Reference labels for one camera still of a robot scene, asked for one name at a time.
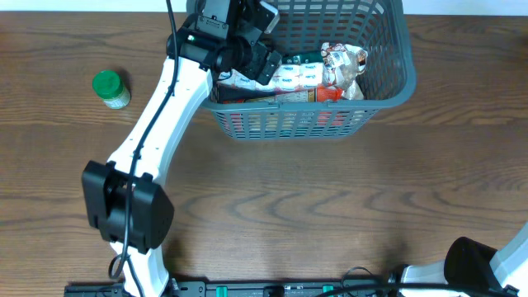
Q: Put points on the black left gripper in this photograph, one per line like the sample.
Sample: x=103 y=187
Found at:
x=252 y=68

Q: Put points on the green Nescafe coffee bag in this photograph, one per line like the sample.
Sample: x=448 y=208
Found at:
x=304 y=58

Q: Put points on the multipack of small cartons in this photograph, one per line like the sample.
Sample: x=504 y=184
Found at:
x=287 y=78

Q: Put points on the orange spaghetti packet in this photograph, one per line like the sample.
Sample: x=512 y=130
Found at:
x=318 y=94

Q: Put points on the beige brown snack bag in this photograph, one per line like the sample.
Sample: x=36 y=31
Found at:
x=342 y=65

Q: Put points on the green lidded jar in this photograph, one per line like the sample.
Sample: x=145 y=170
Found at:
x=109 y=86

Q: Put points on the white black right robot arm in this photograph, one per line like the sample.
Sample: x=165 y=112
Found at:
x=475 y=264

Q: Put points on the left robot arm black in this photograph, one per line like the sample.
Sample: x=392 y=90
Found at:
x=125 y=197

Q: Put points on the grey plastic basket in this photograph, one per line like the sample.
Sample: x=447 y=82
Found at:
x=377 y=26

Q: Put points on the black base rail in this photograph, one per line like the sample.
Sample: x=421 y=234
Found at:
x=231 y=289

